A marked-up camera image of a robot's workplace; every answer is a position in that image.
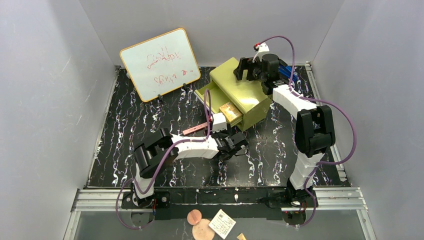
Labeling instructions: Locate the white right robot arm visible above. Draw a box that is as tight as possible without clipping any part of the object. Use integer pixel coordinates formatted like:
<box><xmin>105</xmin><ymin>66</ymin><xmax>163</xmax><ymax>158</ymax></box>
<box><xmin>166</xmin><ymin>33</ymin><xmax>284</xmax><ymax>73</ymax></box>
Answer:
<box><xmin>233</xmin><ymin>53</ymin><xmax>336</xmax><ymax>205</ymax></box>

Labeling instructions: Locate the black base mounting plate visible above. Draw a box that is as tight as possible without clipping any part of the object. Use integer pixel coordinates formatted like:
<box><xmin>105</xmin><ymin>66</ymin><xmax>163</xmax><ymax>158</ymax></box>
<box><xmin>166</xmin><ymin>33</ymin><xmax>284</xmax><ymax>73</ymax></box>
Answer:
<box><xmin>120</xmin><ymin>186</ymin><xmax>318</xmax><ymax>221</ymax></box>

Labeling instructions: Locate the aluminium right side rail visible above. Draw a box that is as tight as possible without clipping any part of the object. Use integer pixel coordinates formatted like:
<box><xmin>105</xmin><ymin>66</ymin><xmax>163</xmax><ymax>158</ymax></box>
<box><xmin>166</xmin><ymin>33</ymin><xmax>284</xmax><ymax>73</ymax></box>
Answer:
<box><xmin>305</xmin><ymin>61</ymin><xmax>349</xmax><ymax>186</ymax></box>

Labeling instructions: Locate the pink flat makeup box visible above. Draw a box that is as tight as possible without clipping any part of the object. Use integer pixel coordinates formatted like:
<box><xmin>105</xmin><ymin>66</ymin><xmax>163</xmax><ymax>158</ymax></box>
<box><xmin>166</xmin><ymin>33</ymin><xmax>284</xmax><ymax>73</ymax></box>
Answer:
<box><xmin>182</xmin><ymin>122</ymin><xmax>208</xmax><ymax>136</ymax></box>

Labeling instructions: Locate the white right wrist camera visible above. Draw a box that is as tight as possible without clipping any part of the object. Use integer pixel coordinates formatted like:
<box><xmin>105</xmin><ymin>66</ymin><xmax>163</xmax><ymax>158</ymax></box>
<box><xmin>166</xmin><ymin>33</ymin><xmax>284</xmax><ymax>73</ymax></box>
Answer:
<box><xmin>252</xmin><ymin>42</ymin><xmax>270</xmax><ymax>63</ymax></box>

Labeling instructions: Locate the whiteboard with orange frame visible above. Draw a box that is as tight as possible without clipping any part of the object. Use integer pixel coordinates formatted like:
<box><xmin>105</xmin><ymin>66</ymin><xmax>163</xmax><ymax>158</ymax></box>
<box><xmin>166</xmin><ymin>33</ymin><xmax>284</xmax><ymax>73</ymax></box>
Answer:
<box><xmin>119</xmin><ymin>28</ymin><xmax>201</xmax><ymax>103</ymax></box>

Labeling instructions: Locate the large pink round pad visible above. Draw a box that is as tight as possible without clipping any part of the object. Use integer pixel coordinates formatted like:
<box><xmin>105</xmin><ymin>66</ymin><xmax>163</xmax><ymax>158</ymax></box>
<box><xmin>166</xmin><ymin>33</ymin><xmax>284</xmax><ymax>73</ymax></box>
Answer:
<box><xmin>192</xmin><ymin>219</ymin><xmax>216</xmax><ymax>240</ymax></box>

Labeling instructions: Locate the blue object behind box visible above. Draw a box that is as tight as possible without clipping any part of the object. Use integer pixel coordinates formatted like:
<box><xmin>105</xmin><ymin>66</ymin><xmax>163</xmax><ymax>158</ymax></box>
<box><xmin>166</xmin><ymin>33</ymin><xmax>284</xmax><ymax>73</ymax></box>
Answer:
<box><xmin>278</xmin><ymin>64</ymin><xmax>292</xmax><ymax>80</ymax></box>

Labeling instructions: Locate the white printed paper card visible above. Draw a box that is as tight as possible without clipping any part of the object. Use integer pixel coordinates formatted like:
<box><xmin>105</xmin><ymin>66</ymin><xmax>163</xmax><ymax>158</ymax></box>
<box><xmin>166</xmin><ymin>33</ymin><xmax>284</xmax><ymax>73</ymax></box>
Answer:
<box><xmin>208</xmin><ymin>209</ymin><xmax>236</xmax><ymax>240</ymax></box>

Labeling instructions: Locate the small tan wood piece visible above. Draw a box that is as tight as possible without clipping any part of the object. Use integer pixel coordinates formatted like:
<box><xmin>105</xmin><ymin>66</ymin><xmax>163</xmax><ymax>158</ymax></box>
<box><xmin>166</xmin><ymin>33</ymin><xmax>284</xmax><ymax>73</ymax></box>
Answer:
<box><xmin>237</xmin><ymin>233</ymin><xmax>247</xmax><ymax>240</ymax></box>

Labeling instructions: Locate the small pink round pad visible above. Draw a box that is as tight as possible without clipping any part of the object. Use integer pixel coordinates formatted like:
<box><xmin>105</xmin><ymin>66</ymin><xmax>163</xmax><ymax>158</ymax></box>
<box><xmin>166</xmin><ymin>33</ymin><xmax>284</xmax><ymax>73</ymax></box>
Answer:
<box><xmin>186</xmin><ymin>209</ymin><xmax>202</xmax><ymax>226</ymax></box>

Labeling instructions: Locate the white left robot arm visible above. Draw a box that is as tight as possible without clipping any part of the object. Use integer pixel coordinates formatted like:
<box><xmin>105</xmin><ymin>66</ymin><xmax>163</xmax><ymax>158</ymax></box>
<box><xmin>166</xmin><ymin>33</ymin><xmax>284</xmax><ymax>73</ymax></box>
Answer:
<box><xmin>121</xmin><ymin>128</ymin><xmax>249</xmax><ymax>209</ymax></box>

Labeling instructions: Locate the aluminium frame rail front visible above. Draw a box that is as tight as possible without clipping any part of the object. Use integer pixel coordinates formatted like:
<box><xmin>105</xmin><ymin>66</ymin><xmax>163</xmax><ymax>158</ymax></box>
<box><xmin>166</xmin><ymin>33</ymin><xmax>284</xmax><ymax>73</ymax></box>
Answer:
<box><xmin>71</xmin><ymin>187</ymin><xmax>368</xmax><ymax>212</ymax></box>

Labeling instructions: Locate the orange makeup box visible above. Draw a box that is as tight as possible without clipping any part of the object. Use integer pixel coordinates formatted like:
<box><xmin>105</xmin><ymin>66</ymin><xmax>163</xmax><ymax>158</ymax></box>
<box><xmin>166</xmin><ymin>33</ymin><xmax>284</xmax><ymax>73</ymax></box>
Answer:
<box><xmin>219</xmin><ymin>101</ymin><xmax>243</xmax><ymax>123</ymax></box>

